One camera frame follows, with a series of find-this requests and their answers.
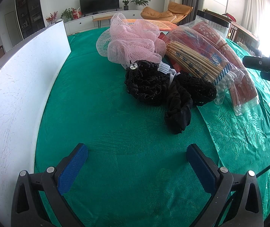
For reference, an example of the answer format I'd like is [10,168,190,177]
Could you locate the cotton swabs plastic bag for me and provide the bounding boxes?
[163,26,244,105]

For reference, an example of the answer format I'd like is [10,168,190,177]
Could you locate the black lace hair net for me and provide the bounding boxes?
[125,61,217,134]

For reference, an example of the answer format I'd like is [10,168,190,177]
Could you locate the pink mesh bath sponge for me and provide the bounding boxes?
[96,12,166,68]

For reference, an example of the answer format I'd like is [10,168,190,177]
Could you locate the green satin tablecloth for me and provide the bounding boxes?
[34,29,270,226]

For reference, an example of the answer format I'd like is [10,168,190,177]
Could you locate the clear jar with black lid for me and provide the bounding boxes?
[196,10,232,38]

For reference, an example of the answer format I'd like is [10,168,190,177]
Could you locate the white sheer curtain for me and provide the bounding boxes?
[241,0,270,33]

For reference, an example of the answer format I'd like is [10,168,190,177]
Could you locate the orange lounge chair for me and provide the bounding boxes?
[141,2,193,24]

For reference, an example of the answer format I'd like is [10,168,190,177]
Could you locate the orange book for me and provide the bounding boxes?
[126,19,177,32]

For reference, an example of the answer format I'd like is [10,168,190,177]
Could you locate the white tv cabinet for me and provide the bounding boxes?
[64,10,142,35]

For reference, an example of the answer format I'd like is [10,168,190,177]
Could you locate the red flower arrangement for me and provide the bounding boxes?
[45,11,58,25]

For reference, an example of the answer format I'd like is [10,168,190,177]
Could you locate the small wooden bench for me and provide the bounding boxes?
[92,15,113,28]

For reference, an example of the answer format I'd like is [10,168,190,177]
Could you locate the potted green plant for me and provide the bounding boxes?
[131,0,151,10]

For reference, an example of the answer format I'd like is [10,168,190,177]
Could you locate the green plant with red decoration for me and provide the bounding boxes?
[61,8,82,22]

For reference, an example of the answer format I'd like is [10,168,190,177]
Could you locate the dark bookshelf cabinet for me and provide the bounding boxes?
[15,0,45,39]

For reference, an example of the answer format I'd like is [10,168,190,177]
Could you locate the small potted plant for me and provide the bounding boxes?
[122,0,129,10]

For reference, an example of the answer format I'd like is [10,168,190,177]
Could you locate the black television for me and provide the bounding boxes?
[79,0,120,15]

